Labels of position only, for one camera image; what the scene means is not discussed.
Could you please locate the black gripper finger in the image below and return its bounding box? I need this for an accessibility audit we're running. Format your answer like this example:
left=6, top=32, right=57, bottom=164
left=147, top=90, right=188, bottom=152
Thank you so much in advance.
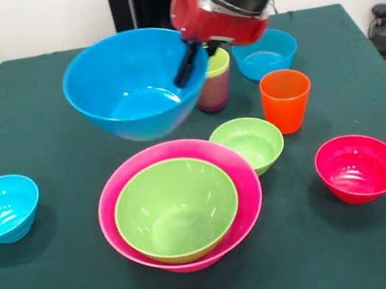
left=205, top=41, right=222, bottom=60
left=166, top=39, right=206, bottom=91

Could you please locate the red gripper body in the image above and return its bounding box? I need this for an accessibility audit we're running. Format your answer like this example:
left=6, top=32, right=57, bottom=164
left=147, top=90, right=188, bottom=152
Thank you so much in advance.
left=168, top=0, right=274, bottom=58

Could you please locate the lime green cup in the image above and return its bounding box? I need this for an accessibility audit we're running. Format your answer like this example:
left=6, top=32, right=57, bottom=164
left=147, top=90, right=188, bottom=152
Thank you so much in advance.
left=200, top=44, right=234, bottom=80

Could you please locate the purple cup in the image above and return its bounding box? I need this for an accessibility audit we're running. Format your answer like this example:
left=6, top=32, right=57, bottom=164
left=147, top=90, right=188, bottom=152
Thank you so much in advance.
left=192, top=69, right=238, bottom=116

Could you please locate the large blue bowl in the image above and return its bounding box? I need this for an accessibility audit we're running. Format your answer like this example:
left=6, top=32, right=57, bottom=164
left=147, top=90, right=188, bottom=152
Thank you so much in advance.
left=55, top=17, right=222, bottom=154

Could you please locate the large green bowl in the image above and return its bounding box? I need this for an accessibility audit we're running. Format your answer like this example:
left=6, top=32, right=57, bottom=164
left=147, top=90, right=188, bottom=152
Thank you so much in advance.
left=106, top=148, right=248, bottom=274

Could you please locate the large pink bowl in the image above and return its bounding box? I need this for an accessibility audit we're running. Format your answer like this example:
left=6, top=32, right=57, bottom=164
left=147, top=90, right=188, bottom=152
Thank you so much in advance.
left=88, top=127, right=274, bottom=287

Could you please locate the medium blue bowl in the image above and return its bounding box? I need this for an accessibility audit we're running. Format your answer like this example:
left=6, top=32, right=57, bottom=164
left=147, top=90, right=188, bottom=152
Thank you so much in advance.
left=230, top=23, right=303, bottom=86

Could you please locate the orange cup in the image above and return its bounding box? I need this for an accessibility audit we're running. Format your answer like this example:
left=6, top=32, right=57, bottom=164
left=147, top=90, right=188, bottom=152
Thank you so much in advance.
left=256, top=64, right=320, bottom=139

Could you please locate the small green bowl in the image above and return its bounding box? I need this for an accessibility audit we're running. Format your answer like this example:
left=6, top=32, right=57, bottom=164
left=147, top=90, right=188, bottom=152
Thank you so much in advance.
left=207, top=111, right=290, bottom=184

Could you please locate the small red-pink bowl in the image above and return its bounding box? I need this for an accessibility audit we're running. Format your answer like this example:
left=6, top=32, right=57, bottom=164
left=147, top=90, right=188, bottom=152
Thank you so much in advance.
left=310, top=128, right=386, bottom=212

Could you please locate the dark green table cloth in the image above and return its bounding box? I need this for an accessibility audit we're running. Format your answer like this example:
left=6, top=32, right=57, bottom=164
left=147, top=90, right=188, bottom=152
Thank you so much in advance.
left=0, top=0, right=386, bottom=289

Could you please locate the small light blue bowl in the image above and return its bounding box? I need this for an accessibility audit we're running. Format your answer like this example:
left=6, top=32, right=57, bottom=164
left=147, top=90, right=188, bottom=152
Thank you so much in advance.
left=0, top=170, right=48, bottom=246

